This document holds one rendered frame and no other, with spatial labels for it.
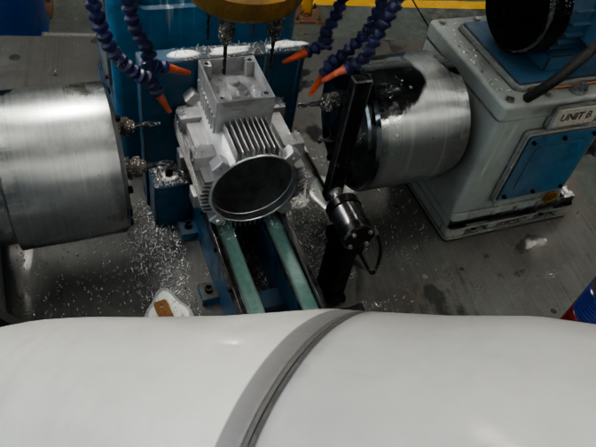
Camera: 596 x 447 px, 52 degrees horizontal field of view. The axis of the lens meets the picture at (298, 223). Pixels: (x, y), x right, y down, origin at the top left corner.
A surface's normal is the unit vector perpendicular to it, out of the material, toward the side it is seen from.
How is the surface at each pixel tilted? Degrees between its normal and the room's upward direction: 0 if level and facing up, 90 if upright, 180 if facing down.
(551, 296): 0
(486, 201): 89
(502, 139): 89
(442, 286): 0
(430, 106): 39
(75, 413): 44
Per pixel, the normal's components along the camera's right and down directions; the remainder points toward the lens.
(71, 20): 0.14, -0.66
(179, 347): -0.35, -0.90
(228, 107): 0.34, 0.73
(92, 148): 0.33, -0.04
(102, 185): 0.37, 0.40
